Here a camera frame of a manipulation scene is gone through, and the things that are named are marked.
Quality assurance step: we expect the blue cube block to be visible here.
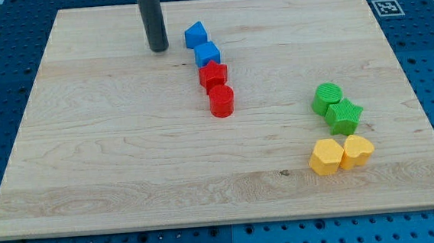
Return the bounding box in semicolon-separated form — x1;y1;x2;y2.
193;41;221;68

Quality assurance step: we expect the red cylinder block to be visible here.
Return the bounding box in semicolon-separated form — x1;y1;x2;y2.
209;84;235;118

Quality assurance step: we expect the red star block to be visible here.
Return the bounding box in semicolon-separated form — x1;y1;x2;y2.
198;60;228;94

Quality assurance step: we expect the light wooden board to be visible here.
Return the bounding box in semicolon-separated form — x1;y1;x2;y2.
0;0;434;241

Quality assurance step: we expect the green cylinder block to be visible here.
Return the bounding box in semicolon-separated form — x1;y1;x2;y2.
312;82;343;116

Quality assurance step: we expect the yellow hexagon block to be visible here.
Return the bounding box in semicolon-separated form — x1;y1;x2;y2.
309;138;344;176

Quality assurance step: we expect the green star block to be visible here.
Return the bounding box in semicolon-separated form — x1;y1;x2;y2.
325;98;363;135

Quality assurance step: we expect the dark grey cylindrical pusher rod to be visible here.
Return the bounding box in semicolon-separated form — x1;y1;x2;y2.
137;0;169;52

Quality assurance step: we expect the yellow heart block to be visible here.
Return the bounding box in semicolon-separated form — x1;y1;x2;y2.
339;134;375;170

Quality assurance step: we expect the white fiducial marker tag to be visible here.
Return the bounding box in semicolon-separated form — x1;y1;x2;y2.
371;0;405;18

